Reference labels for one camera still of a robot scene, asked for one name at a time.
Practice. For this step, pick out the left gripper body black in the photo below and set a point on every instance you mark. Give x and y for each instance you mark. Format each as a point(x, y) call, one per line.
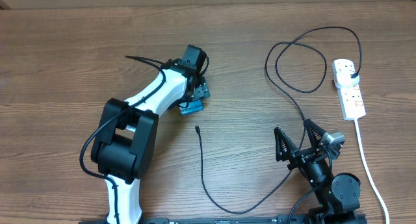
point(201, 89)

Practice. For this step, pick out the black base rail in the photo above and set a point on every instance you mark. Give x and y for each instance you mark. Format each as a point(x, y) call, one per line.
point(221, 220)

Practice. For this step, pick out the white charger plug adapter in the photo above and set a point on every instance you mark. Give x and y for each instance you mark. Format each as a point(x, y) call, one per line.
point(343, 79)

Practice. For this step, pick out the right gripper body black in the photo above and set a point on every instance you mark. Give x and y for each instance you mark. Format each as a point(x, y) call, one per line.
point(302, 158)

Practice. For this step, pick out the smartphone with blue screen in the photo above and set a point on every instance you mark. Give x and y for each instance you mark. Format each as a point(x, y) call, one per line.
point(192, 107)

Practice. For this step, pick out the white power strip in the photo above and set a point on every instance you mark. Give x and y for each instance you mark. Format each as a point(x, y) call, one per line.
point(350, 98)

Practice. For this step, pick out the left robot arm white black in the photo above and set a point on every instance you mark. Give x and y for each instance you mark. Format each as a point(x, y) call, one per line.
point(124, 142)

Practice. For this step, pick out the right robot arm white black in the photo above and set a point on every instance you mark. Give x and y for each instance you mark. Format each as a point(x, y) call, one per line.
point(338, 195)

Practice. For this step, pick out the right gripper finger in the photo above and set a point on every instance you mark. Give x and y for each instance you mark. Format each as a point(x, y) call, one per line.
point(315, 133)
point(285, 148)

